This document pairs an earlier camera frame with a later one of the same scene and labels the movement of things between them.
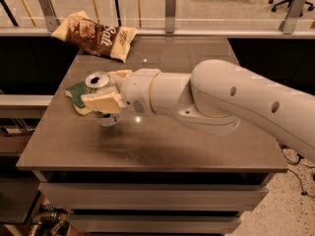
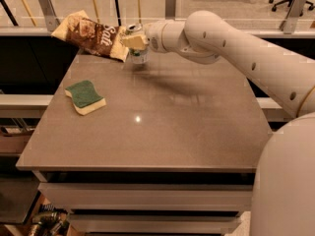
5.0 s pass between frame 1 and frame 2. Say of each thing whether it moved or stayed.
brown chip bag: stayed
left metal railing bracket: stayed
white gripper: moved
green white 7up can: moved
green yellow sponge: stayed
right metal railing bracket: stayed
